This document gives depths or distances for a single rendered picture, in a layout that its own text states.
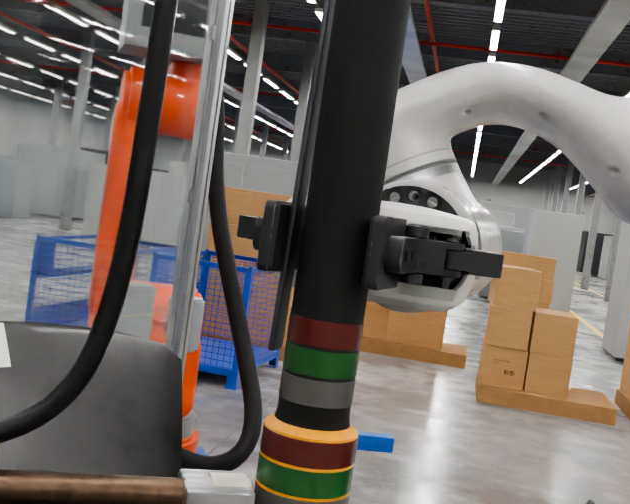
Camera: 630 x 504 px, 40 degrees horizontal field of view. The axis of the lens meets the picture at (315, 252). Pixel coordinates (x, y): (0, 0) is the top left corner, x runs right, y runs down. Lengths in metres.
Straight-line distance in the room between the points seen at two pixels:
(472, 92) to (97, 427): 0.32
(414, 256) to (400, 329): 9.26
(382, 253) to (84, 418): 0.21
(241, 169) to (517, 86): 10.52
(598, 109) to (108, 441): 0.37
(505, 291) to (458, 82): 7.31
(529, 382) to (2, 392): 7.60
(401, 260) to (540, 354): 7.62
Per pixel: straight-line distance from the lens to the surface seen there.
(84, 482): 0.38
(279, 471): 0.38
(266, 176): 11.00
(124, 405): 0.51
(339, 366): 0.38
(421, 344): 9.67
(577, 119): 0.59
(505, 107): 0.60
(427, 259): 0.40
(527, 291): 7.92
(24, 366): 0.51
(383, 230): 0.36
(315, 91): 0.39
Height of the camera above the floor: 1.52
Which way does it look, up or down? 3 degrees down
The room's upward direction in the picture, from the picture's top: 8 degrees clockwise
